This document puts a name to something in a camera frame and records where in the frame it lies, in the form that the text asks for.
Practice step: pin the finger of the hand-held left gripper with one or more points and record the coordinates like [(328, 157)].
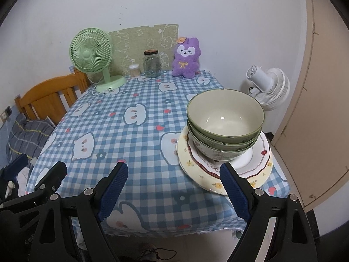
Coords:
[(54, 174), (16, 165)]

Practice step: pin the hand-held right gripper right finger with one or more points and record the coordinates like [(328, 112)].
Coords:
[(235, 191)]

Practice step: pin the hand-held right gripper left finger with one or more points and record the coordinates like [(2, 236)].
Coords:
[(114, 188)]

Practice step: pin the round yellow floral plate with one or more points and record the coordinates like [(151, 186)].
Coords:
[(207, 188)]

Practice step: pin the white red-rimmed plate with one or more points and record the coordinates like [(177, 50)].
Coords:
[(256, 155)]

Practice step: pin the floral ceramic bowl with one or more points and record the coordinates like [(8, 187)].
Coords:
[(231, 143), (226, 109), (215, 152)]

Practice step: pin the white crumpled cloth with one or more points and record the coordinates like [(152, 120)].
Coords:
[(23, 176)]

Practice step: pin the grey plaid blanket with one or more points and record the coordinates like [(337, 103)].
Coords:
[(30, 133)]

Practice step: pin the blue checkered tablecloth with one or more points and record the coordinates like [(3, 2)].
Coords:
[(122, 142)]

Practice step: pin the wooden bed headboard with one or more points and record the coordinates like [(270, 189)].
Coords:
[(43, 92)]

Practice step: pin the white standing fan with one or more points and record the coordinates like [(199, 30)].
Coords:
[(272, 87)]

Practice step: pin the cotton swab container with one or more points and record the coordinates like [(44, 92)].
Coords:
[(134, 71)]

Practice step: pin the beige door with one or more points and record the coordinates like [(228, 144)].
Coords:
[(327, 114)]

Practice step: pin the green desk fan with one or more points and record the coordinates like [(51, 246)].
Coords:
[(90, 51)]

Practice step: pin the glass jar with dark lid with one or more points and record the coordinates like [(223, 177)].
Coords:
[(151, 65)]

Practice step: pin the purple plush toy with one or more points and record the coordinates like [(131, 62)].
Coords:
[(185, 62)]

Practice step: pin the green printed mat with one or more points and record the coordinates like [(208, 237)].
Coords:
[(131, 41)]

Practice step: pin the wall outlet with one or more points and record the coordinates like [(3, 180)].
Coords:
[(6, 113)]

